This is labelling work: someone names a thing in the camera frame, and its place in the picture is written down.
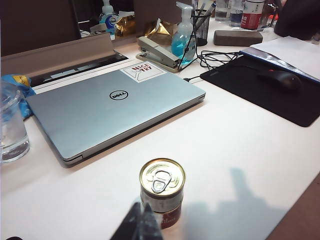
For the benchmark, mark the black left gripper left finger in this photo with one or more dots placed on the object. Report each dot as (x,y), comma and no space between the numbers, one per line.
(128,226)

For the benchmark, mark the red tomato can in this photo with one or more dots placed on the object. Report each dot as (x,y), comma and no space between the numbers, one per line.
(171,217)

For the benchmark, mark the silver Dell laptop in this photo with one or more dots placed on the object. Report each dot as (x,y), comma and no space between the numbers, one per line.
(105,112)

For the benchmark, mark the blue hand sanitizer pump bottle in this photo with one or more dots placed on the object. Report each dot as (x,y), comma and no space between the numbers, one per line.
(182,42)

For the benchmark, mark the clear water bottle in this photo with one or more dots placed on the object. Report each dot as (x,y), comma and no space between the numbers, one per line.
(222,11)

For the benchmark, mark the blue folder with papers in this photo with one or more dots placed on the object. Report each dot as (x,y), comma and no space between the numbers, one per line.
(290,53)

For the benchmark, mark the black mouse pad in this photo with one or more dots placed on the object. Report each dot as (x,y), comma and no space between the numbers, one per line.
(250,90)

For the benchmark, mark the bottle with blue label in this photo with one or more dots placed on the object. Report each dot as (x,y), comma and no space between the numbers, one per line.
(237,15)

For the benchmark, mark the tomato can with white label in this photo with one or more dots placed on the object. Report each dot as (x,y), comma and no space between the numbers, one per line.
(162,190)

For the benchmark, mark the white marker with blue cap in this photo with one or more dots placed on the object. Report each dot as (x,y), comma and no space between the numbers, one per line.
(212,7)

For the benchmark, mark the clear plastic cup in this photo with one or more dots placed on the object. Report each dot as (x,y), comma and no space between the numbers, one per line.
(12,130)

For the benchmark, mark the blue snack bag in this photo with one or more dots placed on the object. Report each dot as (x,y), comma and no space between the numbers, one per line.
(23,82)

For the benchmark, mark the black mesh pen holder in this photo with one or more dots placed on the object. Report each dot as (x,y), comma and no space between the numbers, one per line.
(203,27)

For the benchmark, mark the square mirror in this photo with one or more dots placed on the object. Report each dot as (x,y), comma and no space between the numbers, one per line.
(95,15)

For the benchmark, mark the black bag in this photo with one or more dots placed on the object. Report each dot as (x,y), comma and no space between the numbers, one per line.
(300,17)

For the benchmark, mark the brown rectangular case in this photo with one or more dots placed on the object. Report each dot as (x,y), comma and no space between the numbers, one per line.
(237,38)

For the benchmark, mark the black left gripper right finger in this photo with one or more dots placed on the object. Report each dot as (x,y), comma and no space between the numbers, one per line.
(151,226)

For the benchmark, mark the gold snack bag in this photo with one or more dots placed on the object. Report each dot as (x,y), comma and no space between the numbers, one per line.
(163,30)

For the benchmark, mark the brown desk divider panel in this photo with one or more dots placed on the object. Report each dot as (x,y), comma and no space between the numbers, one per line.
(37,25)

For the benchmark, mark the bottle with red label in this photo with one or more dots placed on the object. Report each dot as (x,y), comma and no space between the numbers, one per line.
(252,17)

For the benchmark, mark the black computer mouse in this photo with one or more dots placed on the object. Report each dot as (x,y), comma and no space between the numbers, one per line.
(282,79)

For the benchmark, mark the beige stapler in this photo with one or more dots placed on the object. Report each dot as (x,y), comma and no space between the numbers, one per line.
(157,53)

